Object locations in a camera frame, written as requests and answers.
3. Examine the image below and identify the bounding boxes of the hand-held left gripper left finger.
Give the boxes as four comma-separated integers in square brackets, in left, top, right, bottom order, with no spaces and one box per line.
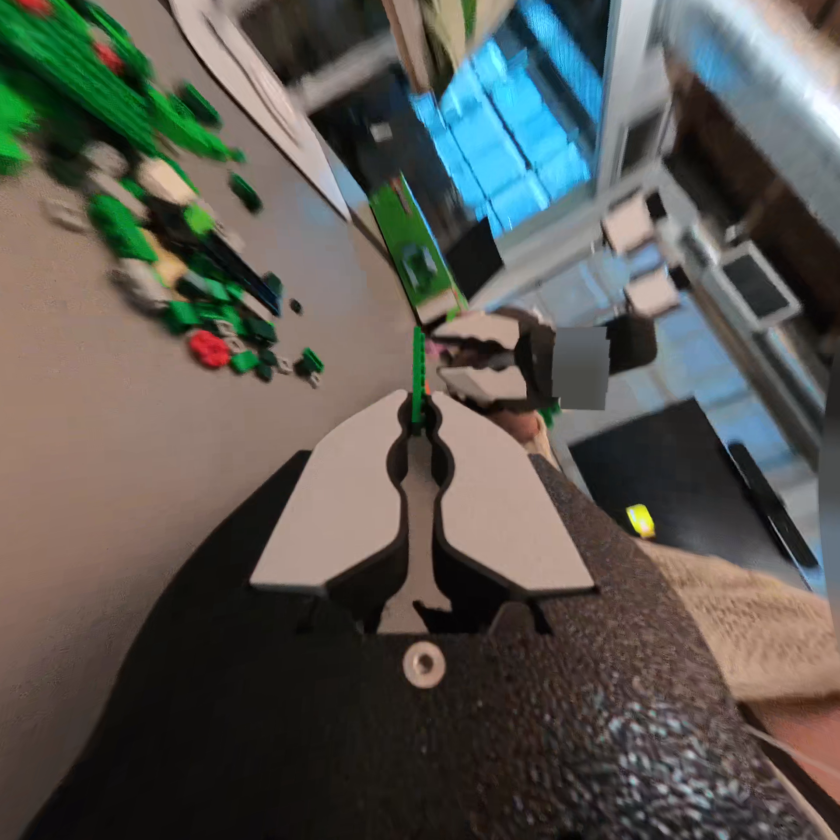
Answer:
[249,390,412,598]

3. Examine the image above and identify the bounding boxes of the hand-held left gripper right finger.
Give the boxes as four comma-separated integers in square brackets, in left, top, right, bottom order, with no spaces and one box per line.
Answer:
[430,392,596,599]

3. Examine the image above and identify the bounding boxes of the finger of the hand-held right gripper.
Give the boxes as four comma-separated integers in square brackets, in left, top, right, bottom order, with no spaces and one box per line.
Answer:
[436,364,530,403]
[430,314,524,352]

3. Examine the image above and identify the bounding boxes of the narrow green lego plate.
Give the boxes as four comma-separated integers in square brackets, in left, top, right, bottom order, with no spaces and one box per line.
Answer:
[412,326,429,437]

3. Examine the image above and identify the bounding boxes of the green lego box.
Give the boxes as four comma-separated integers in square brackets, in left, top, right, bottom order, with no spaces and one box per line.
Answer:
[367,172,471,324]

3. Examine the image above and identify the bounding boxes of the red round lego piece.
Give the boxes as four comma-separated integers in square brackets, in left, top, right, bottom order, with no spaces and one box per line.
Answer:
[189,330,232,370]

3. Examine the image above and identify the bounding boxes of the pile of lego pieces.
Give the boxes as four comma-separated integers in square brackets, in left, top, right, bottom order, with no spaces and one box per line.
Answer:
[0,0,326,389]

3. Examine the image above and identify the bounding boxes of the person's right hand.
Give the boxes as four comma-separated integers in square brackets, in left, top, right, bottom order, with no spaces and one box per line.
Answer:
[489,402,547,454]

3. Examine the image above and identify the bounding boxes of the blue-lit window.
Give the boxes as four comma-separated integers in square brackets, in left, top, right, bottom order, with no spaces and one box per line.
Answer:
[407,0,608,232]

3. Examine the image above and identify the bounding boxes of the white rounded mat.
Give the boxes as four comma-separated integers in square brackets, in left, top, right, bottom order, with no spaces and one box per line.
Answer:
[167,0,353,222]

